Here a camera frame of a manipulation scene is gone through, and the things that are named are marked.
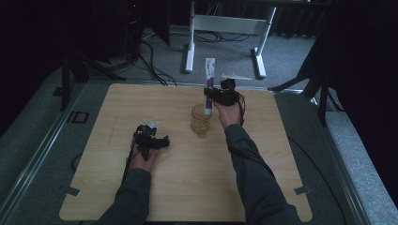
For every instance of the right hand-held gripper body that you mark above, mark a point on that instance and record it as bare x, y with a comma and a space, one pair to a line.
227, 95

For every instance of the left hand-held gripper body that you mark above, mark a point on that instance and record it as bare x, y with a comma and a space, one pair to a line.
144, 137

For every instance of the white purple toothpaste tube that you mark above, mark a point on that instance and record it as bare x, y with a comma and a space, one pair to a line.
210, 70

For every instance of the clear glass cup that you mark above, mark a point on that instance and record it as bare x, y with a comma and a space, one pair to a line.
200, 123

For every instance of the person's right hand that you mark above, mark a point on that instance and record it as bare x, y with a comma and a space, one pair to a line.
231, 115

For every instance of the person's left hand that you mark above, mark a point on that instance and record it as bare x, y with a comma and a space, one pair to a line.
140, 162

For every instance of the grey tape piece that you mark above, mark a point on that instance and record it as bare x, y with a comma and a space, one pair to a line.
302, 190
71, 191

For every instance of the black metal stand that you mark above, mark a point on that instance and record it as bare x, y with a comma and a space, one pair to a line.
67, 78
322, 97

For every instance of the black computer tower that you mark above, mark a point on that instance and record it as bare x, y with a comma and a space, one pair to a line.
133, 28

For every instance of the white metal desk frame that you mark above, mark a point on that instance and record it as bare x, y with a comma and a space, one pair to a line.
230, 24

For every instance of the metal floor rail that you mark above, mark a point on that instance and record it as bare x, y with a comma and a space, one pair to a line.
37, 153
341, 162

